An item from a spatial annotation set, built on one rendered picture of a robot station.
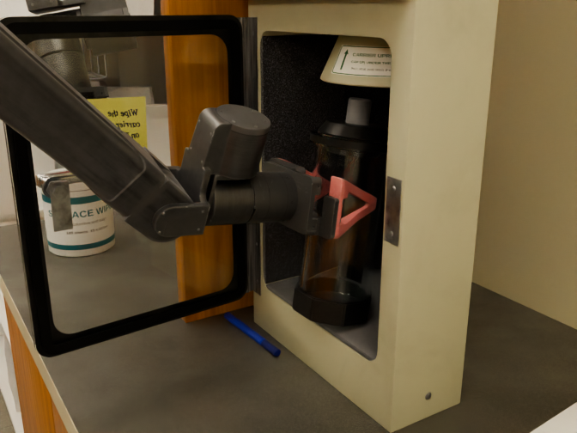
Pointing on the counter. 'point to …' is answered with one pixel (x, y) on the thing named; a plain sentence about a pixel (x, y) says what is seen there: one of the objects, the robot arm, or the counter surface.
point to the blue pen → (252, 334)
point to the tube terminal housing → (426, 362)
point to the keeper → (392, 210)
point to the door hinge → (258, 111)
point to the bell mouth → (359, 63)
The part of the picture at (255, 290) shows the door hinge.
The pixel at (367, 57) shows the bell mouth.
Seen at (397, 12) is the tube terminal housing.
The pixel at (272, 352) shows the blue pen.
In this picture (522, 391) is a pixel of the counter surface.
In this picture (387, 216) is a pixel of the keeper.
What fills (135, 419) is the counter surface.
